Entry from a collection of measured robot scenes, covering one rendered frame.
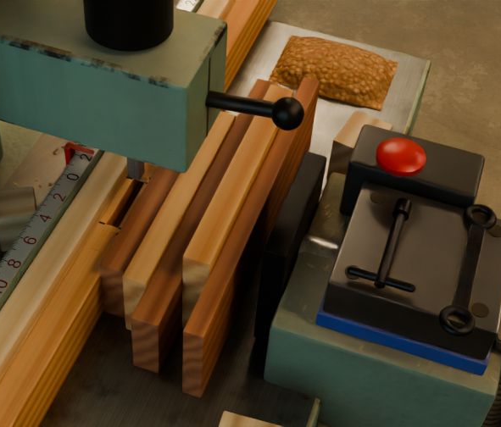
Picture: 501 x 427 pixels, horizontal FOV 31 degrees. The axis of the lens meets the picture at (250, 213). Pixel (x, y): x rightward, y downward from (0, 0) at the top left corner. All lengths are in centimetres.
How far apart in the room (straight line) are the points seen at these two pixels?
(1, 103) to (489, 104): 178
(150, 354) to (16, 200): 25
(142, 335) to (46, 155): 34
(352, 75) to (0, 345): 38
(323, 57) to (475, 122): 144
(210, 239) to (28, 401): 14
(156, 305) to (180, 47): 15
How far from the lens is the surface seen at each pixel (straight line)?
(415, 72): 81
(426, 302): 51
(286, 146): 62
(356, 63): 78
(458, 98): 225
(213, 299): 53
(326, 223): 59
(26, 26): 55
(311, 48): 79
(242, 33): 77
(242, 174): 59
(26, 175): 84
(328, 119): 75
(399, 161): 54
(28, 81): 56
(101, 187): 62
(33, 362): 55
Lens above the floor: 139
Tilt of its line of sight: 48 degrees down
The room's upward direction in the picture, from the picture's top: 5 degrees clockwise
